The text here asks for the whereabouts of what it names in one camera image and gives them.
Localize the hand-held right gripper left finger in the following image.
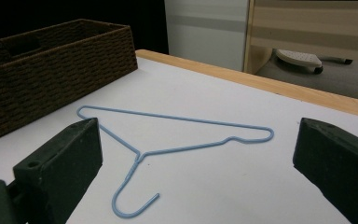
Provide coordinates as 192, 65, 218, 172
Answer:
12, 117, 103, 224

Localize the white cabinet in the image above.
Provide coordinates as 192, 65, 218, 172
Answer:
163, 0, 250, 73

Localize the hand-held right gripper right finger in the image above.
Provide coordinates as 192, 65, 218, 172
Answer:
293, 117, 358, 224

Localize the blue wire clothes hanger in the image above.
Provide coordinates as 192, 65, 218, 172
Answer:
76, 105, 275, 219

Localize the brown woven basket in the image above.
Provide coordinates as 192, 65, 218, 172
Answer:
0, 18, 139, 141

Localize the wooden striped panel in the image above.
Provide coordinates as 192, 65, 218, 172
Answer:
243, 0, 358, 75

